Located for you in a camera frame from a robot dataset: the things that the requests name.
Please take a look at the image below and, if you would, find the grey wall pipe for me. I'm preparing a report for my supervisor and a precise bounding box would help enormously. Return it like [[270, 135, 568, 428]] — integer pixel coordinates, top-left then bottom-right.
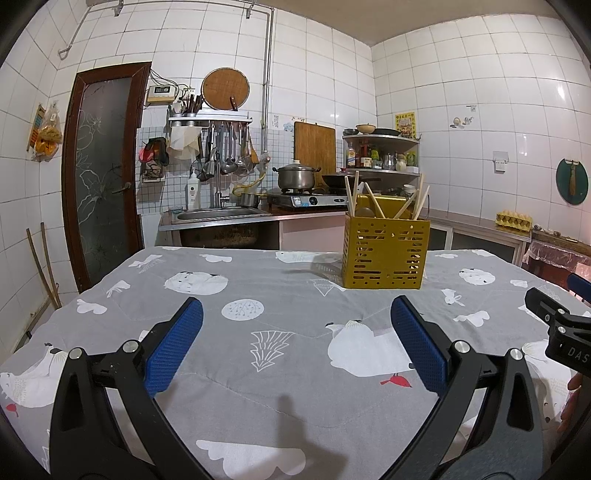
[[262, 8, 275, 131]]

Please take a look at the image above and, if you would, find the steel kitchen sink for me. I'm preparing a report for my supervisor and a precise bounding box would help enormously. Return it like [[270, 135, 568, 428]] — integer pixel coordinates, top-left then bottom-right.
[[172, 207, 274, 223]]

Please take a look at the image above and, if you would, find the green round board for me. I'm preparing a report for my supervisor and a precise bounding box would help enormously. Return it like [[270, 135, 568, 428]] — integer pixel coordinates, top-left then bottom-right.
[[555, 157, 590, 204]]

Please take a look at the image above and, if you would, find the hanging wall calendar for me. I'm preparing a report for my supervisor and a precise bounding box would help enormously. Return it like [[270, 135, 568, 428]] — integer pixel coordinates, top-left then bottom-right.
[[26, 103, 47, 153]]

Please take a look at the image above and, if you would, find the wooden spatula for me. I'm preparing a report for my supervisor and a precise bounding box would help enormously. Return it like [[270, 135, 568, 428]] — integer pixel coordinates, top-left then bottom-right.
[[364, 182, 387, 219]]

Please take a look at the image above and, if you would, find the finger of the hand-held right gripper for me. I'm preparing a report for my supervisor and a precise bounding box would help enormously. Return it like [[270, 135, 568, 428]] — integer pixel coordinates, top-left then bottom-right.
[[567, 272, 591, 304], [525, 287, 574, 327]]

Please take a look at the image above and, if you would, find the yellow perforated utensil holder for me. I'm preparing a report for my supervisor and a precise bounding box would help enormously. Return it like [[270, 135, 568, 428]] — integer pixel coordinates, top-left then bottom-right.
[[342, 213, 431, 291]]

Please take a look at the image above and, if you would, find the yellow wall poster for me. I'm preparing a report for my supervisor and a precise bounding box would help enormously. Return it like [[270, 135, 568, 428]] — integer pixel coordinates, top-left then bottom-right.
[[394, 112, 417, 138]]

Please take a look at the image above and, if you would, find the row of hanging kitchen utensils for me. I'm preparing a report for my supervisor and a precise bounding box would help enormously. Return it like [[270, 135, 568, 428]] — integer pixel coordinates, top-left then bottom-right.
[[191, 121, 260, 180]]

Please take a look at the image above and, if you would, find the wooden pole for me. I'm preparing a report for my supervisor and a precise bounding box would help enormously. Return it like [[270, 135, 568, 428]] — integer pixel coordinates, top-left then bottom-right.
[[25, 227, 57, 311], [40, 222, 64, 309]]

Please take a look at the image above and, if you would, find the white dish soap bottle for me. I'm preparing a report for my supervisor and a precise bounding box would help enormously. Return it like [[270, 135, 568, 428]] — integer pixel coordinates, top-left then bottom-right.
[[185, 171, 201, 212]]

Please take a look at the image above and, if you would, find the white hanging cloth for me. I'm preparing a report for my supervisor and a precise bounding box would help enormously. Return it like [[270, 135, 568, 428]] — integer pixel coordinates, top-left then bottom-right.
[[167, 126, 203, 160]]

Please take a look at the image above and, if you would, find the pink sink cabinet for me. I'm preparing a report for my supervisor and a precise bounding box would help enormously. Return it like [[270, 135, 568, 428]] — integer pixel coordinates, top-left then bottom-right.
[[158, 209, 348, 253]]

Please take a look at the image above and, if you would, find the person's right hand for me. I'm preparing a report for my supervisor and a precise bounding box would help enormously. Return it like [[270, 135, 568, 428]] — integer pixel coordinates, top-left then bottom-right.
[[556, 371, 585, 435]]

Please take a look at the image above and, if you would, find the steel corner shelf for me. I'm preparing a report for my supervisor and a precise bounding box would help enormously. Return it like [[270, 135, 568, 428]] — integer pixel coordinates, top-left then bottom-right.
[[341, 131, 422, 175]]

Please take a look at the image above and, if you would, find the bag of oranges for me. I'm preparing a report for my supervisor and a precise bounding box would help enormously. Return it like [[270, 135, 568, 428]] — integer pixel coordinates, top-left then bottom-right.
[[36, 103, 64, 156]]

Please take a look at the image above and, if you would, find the steel gas stove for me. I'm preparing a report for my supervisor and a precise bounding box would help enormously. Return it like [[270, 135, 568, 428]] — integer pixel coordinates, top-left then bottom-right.
[[266, 191, 350, 212]]

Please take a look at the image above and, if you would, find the grey printed tablecloth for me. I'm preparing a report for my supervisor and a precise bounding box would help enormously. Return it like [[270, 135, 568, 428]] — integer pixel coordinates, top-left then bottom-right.
[[0, 246, 591, 480]]

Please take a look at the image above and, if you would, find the steel wall shelf rack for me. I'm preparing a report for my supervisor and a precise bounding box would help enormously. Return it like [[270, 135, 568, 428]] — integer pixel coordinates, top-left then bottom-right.
[[168, 110, 254, 128]]

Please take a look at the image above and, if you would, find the yellow gas hose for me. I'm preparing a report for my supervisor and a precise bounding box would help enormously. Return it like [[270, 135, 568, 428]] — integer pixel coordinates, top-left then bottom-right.
[[230, 172, 269, 197]]

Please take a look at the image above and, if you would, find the white wall meter box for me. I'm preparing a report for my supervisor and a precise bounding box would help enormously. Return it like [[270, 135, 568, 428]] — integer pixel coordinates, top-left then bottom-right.
[[146, 84, 179, 105]]

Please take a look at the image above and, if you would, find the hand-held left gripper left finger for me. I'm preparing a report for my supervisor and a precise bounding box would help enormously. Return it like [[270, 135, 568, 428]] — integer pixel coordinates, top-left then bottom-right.
[[48, 296, 218, 480]]

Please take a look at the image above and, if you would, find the pink plastic covered table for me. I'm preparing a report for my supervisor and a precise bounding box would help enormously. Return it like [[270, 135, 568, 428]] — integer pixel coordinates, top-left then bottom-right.
[[525, 233, 591, 286]]

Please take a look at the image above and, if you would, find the row of condiment bottles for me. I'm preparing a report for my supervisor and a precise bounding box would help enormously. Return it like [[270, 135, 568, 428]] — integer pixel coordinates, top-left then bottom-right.
[[346, 140, 419, 169]]

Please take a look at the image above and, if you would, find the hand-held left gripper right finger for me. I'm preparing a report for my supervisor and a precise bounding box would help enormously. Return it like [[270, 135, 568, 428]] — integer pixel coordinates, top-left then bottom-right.
[[383, 294, 544, 480]]

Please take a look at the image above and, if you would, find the steel faucet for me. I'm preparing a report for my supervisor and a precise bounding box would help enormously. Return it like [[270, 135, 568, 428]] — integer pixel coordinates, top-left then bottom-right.
[[210, 178, 230, 210]]

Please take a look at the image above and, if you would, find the steel cooking pot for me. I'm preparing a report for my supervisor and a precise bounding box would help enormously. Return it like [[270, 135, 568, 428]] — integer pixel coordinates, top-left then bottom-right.
[[272, 159, 323, 194]]

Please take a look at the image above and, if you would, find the wooden cutting board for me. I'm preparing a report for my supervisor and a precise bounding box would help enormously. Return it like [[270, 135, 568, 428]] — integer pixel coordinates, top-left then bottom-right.
[[294, 120, 337, 176]]

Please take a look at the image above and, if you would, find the round bamboo tray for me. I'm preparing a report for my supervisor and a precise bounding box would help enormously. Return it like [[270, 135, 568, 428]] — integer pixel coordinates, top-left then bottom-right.
[[201, 67, 251, 112]]

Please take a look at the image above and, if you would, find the dark framed glass door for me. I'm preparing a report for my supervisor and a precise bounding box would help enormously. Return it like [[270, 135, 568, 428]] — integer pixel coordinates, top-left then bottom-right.
[[61, 61, 153, 294]]

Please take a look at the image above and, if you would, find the grey counter cabinet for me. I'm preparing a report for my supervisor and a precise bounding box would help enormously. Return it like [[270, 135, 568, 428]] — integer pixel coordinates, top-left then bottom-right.
[[426, 209, 533, 267]]

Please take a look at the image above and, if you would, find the egg carton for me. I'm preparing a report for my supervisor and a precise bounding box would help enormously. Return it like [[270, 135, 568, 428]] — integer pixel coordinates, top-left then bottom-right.
[[495, 210, 533, 232]]

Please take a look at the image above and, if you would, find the wire grid wall panel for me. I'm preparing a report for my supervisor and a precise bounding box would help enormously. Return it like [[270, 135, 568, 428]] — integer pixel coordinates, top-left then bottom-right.
[[137, 137, 168, 184]]

